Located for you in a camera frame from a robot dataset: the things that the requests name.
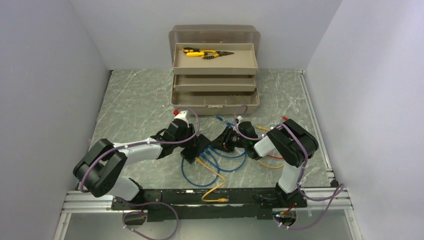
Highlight yellow black screwdriver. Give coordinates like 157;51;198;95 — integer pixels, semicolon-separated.
183;47;216;53

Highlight black network switch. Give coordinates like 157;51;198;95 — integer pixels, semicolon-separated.
180;134;211;164

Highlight blue ethernet cable long loop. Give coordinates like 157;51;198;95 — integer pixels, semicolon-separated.
180;158;218;188

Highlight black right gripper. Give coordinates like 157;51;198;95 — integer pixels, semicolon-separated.
209;127;248;154

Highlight aluminium frame rail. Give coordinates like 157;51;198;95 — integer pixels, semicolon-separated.
52;70;353;240

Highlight yellow ethernet cable on router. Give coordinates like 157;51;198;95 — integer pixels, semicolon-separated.
257;158;286;170

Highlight beige plastic toolbox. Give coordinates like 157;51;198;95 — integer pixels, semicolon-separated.
168;24;261;115

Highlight yellow black pliers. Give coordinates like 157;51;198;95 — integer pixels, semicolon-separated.
186;50;234;60

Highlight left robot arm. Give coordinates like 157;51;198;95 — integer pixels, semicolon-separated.
72;118;199;210

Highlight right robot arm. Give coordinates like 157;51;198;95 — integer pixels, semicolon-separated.
211;118;319;208

